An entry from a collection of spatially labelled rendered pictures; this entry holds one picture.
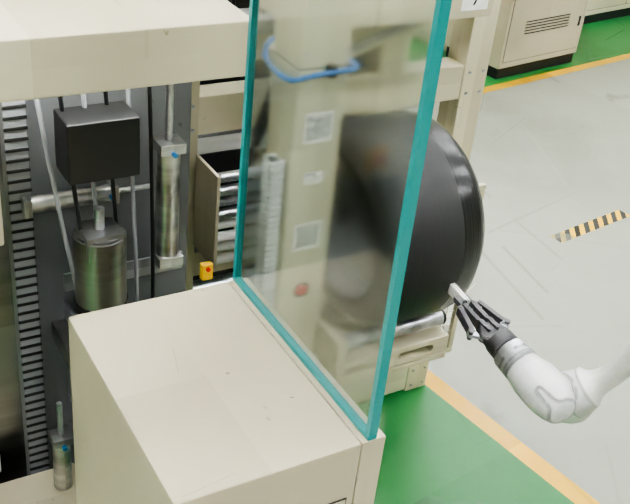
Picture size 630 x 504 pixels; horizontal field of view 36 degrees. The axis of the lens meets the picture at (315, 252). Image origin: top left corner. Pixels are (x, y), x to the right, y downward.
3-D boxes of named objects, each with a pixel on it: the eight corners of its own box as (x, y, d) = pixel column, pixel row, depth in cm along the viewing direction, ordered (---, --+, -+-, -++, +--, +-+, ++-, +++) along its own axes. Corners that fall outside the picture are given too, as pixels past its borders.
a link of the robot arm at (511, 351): (512, 357, 219) (497, 340, 223) (501, 385, 224) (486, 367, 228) (543, 348, 223) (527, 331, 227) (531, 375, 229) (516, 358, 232)
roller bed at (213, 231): (213, 269, 277) (217, 177, 262) (192, 244, 288) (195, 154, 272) (273, 256, 286) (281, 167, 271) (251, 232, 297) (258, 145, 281)
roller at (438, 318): (341, 347, 249) (334, 332, 251) (336, 355, 253) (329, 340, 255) (449, 318, 265) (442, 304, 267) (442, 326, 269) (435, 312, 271)
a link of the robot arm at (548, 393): (496, 378, 221) (520, 390, 231) (538, 426, 211) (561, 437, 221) (529, 344, 219) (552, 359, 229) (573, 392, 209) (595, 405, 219)
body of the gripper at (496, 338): (526, 335, 227) (502, 309, 233) (498, 343, 223) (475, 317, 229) (516, 357, 232) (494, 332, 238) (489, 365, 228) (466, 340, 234)
